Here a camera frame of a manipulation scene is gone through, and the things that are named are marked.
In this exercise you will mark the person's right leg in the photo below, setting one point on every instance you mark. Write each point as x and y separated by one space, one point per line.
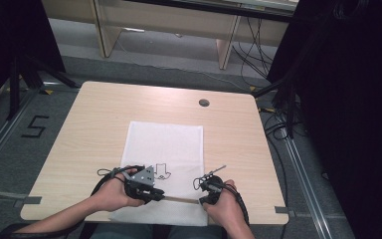
195 233

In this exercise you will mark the metal floor rail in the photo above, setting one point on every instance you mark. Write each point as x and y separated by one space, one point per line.
3 136
306 189

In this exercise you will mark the white cloth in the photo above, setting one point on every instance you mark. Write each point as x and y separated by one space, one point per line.
165 146

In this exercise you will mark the thin wooden stick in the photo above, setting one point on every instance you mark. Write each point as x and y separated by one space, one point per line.
182 199

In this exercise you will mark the black curtain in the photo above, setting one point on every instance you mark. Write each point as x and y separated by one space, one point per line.
10 33
351 99

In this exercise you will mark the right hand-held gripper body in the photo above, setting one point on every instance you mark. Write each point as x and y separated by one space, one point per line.
215 186

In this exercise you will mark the person's left leg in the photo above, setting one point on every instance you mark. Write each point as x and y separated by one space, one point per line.
122 232

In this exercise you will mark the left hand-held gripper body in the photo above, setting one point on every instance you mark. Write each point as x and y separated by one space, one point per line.
142 181

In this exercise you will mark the dark round table grommet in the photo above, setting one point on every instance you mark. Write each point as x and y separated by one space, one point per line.
204 103

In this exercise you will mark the person's left hand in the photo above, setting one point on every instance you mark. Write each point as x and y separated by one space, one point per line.
112 195

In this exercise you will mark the grey tape strip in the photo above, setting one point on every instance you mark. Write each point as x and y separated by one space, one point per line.
283 210
28 200

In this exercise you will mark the person's right hand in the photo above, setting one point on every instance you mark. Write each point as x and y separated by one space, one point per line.
227 209

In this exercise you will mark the person's leg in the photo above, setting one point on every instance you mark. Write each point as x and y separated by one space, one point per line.
195 233
122 232

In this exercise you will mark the black metal stand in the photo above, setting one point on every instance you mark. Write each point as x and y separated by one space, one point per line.
15 86
290 99

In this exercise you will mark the light wooden desk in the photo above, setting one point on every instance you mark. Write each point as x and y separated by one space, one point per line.
165 20

